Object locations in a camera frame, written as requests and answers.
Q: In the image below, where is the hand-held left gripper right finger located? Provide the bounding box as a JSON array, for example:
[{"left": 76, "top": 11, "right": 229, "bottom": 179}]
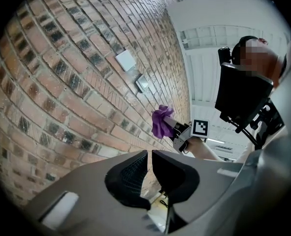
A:
[{"left": 152, "top": 150, "right": 200, "bottom": 204}]

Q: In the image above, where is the white wall switch plate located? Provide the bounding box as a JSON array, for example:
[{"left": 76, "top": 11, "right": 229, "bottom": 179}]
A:
[{"left": 115, "top": 49, "right": 136, "bottom": 72}]

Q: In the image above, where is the black wall thermostat display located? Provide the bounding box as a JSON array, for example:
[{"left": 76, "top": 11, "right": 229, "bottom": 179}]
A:
[{"left": 134, "top": 74, "right": 150, "bottom": 93}]

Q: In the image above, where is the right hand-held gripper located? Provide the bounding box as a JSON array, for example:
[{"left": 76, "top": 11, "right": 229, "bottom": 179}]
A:
[{"left": 165, "top": 116, "right": 210, "bottom": 153}]

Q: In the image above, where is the purple cleaning cloth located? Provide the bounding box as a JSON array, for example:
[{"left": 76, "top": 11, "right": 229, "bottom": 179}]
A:
[{"left": 151, "top": 104, "right": 175, "bottom": 139}]

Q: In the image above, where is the person's right forearm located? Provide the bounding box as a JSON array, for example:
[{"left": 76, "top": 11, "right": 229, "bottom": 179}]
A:
[{"left": 189, "top": 136, "right": 221, "bottom": 161}]

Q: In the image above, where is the black head strap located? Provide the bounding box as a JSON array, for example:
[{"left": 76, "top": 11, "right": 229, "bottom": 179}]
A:
[{"left": 231, "top": 35, "right": 259, "bottom": 66}]

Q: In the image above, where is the black screen mount bracket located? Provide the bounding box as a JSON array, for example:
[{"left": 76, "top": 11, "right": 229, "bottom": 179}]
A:
[{"left": 250, "top": 104, "right": 284, "bottom": 149}]

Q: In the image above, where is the person's head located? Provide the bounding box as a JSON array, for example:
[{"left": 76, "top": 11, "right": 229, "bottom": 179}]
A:
[{"left": 238, "top": 37, "right": 288, "bottom": 83}]

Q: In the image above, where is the black chest-mounted screen device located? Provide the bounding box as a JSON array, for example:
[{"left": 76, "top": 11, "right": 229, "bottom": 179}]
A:
[{"left": 214, "top": 62, "right": 274, "bottom": 130}]

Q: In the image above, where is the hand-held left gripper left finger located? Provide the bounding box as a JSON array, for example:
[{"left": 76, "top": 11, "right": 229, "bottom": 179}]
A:
[{"left": 105, "top": 150, "right": 151, "bottom": 211}]

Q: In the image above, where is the black head-mounted camera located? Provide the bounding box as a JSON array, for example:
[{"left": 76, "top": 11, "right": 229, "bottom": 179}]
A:
[{"left": 218, "top": 47, "right": 232, "bottom": 65}]

